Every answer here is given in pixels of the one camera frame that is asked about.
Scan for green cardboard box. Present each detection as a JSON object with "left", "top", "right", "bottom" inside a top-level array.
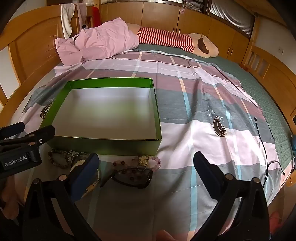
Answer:
[{"left": 39, "top": 77, "right": 162, "bottom": 156}]

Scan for wooden headboard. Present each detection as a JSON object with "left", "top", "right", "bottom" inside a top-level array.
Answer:
[{"left": 0, "top": 3, "right": 103, "bottom": 114}]

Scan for white garment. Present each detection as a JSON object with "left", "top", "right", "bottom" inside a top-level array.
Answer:
[{"left": 59, "top": 3, "right": 76, "bottom": 39}]

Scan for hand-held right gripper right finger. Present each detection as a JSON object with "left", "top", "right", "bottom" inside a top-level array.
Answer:
[{"left": 185, "top": 151, "right": 271, "bottom": 241}]

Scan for wooden footboard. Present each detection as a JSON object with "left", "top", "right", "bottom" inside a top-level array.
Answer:
[{"left": 240, "top": 38, "right": 296, "bottom": 132}]

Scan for red garment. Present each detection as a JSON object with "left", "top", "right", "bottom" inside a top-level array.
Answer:
[{"left": 91, "top": 6, "right": 100, "bottom": 28}]

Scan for plaid bed sheet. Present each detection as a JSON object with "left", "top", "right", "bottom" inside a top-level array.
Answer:
[{"left": 22, "top": 50, "right": 290, "bottom": 241}]

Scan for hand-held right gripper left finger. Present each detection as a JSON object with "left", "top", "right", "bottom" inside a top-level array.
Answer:
[{"left": 22, "top": 153, "right": 107, "bottom": 241}]

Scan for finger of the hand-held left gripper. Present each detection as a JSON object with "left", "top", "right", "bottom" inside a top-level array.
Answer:
[
  {"left": 0, "top": 125, "right": 56, "bottom": 154},
  {"left": 0, "top": 122, "right": 26, "bottom": 140}
]

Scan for pink garment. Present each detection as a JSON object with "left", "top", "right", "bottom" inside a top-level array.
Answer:
[{"left": 76, "top": 2, "right": 89, "bottom": 29}]

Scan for person's left hand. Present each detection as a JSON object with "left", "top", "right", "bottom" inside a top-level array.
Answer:
[{"left": 0, "top": 179, "right": 20, "bottom": 219}]

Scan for dark brown bead bracelet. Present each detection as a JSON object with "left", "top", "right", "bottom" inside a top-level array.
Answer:
[{"left": 48, "top": 149, "right": 71, "bottom": 170}]

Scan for window with blinds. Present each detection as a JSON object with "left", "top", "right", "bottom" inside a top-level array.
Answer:
[{"left": 207, "top": 0, "right": 256, "bottom": 39}]

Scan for wooden wall cabinets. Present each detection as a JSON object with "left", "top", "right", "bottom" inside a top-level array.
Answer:
[{"left": 99, "top": 0, "right": 258, "bottom": 62}]

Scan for pink bead bracelet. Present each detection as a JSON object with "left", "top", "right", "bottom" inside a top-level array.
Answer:
[{"left": 148, "top": 156, "right": 162, "bottom": 172}]

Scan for black cable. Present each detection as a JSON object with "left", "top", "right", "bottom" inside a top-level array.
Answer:
[{"left": 254, "top": 117, "right": 285, "bottom": 187}]

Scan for pink quilt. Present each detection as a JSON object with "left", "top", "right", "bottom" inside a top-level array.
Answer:
[{"left": 55, "top": 17, "right": 139, "bottom": 66}]

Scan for black sunglasses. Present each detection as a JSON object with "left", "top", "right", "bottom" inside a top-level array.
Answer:
[{"left": 100, "top": 168, "right": 154, "bottom": 189}]

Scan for pale bead bracelet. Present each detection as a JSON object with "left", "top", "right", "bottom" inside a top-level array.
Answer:
[{"left": 67, "top": 150, "right": 87, "bottom": 161}]

